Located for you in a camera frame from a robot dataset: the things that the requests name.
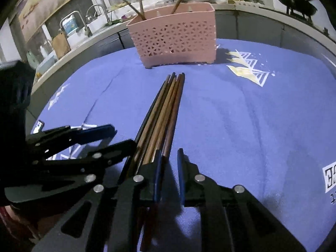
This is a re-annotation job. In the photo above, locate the pink plastic utensil basket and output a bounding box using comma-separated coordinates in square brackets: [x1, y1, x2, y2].
[126, 2, 217, 69]

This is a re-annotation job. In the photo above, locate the blue printed tablecloth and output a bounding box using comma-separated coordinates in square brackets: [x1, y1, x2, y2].
[31, 38, 336, 252]

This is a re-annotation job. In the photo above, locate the tray of white eggs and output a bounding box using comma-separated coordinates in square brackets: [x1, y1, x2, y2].
[234, 0, 264, 6]

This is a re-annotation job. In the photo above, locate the bundle of wooden chopsticks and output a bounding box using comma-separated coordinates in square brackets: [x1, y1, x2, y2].
[118, 72, 186, 252]

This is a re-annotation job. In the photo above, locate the grey kitchen counter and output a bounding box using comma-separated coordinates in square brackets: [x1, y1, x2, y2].
[26, 1, 336, 105]

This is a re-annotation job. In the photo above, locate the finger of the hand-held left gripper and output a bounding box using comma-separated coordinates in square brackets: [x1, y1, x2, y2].
[5, 139, 137, 203]
[26, 124, 117, 161]

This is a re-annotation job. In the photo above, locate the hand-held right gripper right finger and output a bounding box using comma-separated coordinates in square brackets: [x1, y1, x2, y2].
[177, 148, 307, 252]

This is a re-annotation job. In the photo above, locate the curved steel faucet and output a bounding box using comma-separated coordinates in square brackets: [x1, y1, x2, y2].
[86, 4, 111, 26]

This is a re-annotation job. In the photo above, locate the square steel faucet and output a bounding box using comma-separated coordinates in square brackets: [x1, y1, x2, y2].
[59, 10, 93, 38]

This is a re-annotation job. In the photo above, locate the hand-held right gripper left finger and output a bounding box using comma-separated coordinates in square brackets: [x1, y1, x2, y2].
[33, 149, 163, 252]

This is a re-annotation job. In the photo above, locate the wooden cutting board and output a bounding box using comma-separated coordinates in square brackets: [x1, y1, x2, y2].
[51, 31, 71, 60]

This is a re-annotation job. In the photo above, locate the fruit wall poster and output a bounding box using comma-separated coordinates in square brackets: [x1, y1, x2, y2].
[9, 0, 95, 42]

